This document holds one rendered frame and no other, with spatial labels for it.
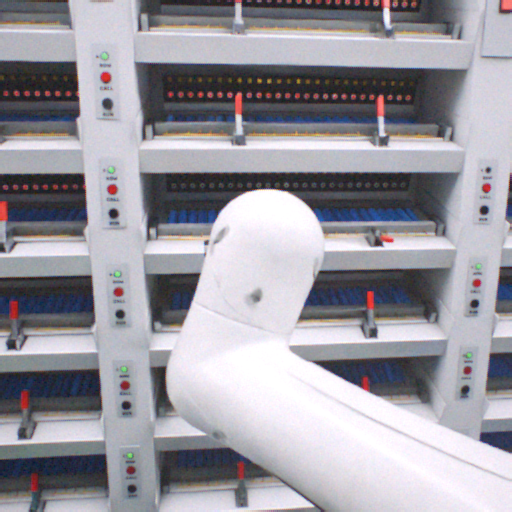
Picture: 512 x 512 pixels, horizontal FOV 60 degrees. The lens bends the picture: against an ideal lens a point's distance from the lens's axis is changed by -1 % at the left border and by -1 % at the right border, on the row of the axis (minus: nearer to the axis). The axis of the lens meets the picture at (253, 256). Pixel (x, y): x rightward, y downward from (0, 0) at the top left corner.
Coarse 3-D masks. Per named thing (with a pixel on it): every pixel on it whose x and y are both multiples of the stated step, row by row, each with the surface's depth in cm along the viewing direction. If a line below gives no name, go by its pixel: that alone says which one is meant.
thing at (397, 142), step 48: (192, 96) 94; (240, 96) 82; (288, 96) 95; (336, 96) 96; (384, 96) 97; (144, 144) 81; (192, 144) 81; (240, 144) 81; (288, 144) 83; (336, 144) 84; (384, 144) 84; (432, 144) 86
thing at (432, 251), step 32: (192, 192) 98; (224, 192) 98; (288, 192) 100; (320, 192) 100; (352, 192) 101; (384, 192) 101; (448, 224) 90; (160, 256) 83; (192, 256) 84; (352, 256) 87; (384, 256) 87; (416, 256) 88; (448, 256) 89
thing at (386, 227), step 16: (160, 224) 88; (176, 224) 88; (192, 224) 88; (208, 224) 88; (320, 224) 90; (336, 224) 90; (352, 224) 90; (368, 224) 90; (384, 224) 91; (400, 224) 91; (416, 224) 91; (432, 224) 91
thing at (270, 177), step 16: (176, 176) 96; (192, 176) 96; (208, 176) 97; (224, 176) 97; (240, 176) 97; (256, 176) 98; (272, 176) 98; (288, 176) 98; (304, 176) 98; (320, 176) 99; (336, 176) 99; (352, 176) 99; (368, 176) 100; (384, 176) 100; (400, 176) 100
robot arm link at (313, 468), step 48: (192, 336) 40; (240, 336) 38; (288, 336) 41; (192, 384) 38; (240, 384) 36; (288, 384) 34; (336, 384) 34; (240, 432) 35; (288, 432) 32; (336, 432) 30; (384, 432) 29; (432, 432) 29; (288, 480) 33; (336, 480) 29; (384, 480) 27; (432, 480) 26; (480, 480) 25
